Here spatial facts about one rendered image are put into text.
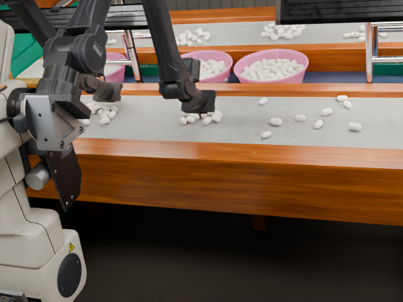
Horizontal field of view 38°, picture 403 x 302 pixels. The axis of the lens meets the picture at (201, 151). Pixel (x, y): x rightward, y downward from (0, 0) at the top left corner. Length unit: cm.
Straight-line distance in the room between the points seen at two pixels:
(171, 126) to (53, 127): 84
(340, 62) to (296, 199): 75
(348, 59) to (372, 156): 70
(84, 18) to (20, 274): 59
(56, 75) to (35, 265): 44
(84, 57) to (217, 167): 63
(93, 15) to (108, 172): 69
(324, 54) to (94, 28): 120
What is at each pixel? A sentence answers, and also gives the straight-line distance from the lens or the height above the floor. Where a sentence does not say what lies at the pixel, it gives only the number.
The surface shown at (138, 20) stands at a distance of 187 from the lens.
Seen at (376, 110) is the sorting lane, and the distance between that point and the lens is 187.
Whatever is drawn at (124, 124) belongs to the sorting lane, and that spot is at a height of 74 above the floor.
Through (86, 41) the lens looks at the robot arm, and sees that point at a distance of 119.
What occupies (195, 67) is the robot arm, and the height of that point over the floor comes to 99.
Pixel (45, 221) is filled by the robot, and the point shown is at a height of 89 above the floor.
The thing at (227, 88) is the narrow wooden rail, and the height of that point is 77.
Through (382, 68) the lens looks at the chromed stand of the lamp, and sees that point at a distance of 222.
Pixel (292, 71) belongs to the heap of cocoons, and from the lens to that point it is 216.
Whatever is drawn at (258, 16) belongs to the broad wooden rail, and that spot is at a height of 76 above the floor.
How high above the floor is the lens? 166
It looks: 32 degrees down
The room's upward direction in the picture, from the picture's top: 10 degrees counter-clockwise
